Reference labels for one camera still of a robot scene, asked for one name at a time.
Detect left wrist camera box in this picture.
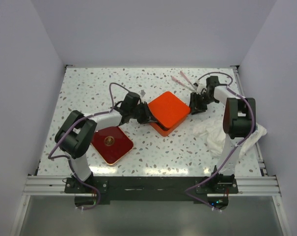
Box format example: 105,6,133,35
140,90,146,97

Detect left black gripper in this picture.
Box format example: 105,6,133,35
130,101,158,125

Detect orange compartment cookie box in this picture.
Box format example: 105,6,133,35
150,113,188,137

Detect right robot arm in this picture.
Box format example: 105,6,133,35
189,76,256,193

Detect red cookie tray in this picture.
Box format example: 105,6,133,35
91,127,134,165

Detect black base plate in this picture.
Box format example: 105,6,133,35
64,174,239,209

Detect orange box lid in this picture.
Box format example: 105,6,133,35
148,91,190,129

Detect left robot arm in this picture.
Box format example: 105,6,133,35
48,92,159,193

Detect white crumpled plastic bag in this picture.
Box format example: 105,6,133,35
193,118,267,158

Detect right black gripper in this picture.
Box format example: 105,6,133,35
186,92,216,116

